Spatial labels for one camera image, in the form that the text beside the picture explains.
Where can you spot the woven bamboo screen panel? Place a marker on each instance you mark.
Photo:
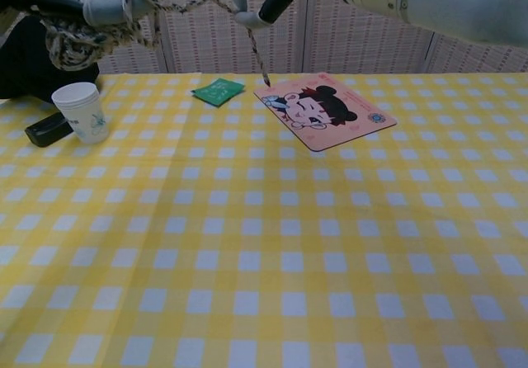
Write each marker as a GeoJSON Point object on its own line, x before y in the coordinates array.
{"type": "Point", "coordinates": [123, 60]}
{"type": "Point", "coordinates": [206, 42]}
{"type": "Point", "coordinates": [474, 58]}
{"type": "Point", "coordinates": [350, 42]}

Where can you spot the pink cartoon mouse pad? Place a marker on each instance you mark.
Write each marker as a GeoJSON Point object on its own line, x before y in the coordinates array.
{"type": "Point", "coordinates": [350, 116]}

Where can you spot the black baseball cap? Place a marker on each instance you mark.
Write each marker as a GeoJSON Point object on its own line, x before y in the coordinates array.
{"type": "Point", "coordinates": [24, 67]}

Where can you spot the green packet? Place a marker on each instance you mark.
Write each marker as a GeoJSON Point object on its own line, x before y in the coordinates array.
{"type": "Point", "coordinates": [216, 91]}

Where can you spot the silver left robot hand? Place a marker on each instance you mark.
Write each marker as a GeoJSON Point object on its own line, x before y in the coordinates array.
{"type": "Point", "coordinates": [103, 9]}

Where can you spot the yellow white checked tablecloth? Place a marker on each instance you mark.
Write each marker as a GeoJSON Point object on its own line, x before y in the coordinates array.
{"type": "Point", "coordinates": [288, 269]}

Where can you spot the small black case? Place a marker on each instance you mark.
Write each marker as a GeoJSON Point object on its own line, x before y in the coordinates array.
{"type": "Point", "coordinates": [45, 130]}

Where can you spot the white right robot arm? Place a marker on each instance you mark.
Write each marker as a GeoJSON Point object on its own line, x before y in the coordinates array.
{"type": "Point", "coordinates": [433, 1]}

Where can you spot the white paper cup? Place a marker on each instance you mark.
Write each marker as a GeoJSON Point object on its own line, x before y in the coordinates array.
{"type": "Point", "coordinates": [80, 108]}

